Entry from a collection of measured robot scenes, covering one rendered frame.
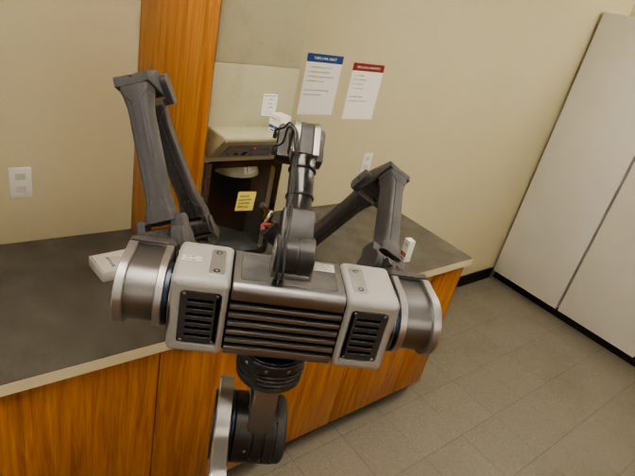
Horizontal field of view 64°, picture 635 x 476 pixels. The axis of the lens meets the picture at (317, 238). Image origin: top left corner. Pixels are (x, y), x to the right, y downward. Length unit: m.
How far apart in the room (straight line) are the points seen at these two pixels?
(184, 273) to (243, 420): 0.36
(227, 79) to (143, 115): 0.56
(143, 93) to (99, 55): 0.81
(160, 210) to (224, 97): 0.66
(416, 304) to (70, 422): 1.15
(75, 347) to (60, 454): 0.38
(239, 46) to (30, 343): 1.05
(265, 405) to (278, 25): 1.16
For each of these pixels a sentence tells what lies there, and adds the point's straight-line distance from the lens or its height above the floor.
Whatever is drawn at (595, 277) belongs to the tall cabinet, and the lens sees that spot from 4.30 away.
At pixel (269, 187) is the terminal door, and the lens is 1.89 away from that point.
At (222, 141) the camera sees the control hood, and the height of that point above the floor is 1.50.
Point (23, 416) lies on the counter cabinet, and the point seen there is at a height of 0.78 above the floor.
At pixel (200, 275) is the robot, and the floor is 1.53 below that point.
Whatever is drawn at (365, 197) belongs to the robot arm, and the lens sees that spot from 1.48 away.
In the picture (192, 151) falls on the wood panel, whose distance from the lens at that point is 1.61.
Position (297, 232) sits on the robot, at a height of 1.60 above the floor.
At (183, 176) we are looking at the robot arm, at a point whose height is 1.49.
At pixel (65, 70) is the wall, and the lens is 1.96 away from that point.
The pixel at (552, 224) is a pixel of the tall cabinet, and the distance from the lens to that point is 4.37.
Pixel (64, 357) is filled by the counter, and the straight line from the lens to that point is 1.59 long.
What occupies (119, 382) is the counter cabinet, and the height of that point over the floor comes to 0.79.
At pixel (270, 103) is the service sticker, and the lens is 1.78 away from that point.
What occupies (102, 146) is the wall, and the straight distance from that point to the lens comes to 2.07.
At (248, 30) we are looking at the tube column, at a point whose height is 1.81.
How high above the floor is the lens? 1.99
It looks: 27 degrees down
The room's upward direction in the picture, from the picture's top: 13 degrees clockwise
